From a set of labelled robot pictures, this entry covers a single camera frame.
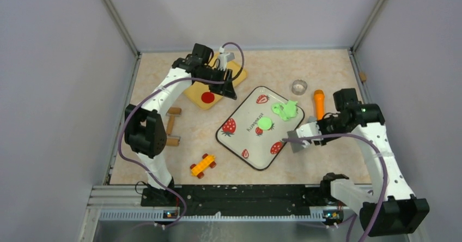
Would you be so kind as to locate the wooden rolling pin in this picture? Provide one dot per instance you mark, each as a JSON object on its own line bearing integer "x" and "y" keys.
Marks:
{"x": 172, "y": 113}

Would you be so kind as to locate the metal scraper brown handle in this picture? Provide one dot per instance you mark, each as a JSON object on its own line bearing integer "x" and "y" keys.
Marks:
{"x": 297, "y": 147}

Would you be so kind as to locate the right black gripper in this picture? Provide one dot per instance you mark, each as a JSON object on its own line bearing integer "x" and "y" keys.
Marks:
{"x": 320, "y": 122}

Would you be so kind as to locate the aluminium frame rail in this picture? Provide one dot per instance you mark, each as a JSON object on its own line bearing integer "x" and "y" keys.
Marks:
{"x": 123, "y": 202}

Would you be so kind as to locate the metal ring cutter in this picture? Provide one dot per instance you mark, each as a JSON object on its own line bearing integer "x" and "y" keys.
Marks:
{"x": 299, "y": 87}

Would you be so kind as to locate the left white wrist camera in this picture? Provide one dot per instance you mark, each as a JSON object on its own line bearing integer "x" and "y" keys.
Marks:
{"x": 223, "y": 58}

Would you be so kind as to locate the round green dough wrapper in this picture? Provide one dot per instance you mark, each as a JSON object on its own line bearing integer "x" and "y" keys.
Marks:
{"x": 265, "y": 123}

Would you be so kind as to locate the red dough disc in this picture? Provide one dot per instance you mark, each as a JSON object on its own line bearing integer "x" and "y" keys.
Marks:
{"x": 207, "y": 97}

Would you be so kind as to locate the yellow toy car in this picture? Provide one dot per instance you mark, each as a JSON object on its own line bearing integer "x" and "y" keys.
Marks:
{"x": 207, "y": 161}

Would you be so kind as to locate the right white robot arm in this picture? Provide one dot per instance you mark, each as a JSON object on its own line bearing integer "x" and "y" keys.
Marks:
{"x": 379, "y": 161}

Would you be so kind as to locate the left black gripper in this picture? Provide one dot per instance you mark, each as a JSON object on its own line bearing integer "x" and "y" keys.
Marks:
{"x": 226, "y": 89}

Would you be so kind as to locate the green dough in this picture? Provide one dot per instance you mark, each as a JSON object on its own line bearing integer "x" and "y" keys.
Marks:
{"x": 285, "y": 111}

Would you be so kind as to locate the white strawberry tray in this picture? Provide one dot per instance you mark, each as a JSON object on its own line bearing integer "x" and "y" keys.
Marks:
{"x": 240, "y": 134}

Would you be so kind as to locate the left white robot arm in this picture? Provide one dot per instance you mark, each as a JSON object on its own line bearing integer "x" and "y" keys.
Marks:
{"x": 143, "y": 137}

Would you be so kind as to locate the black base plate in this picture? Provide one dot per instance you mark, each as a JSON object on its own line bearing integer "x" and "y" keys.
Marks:
{"x": 243, "y": 200}

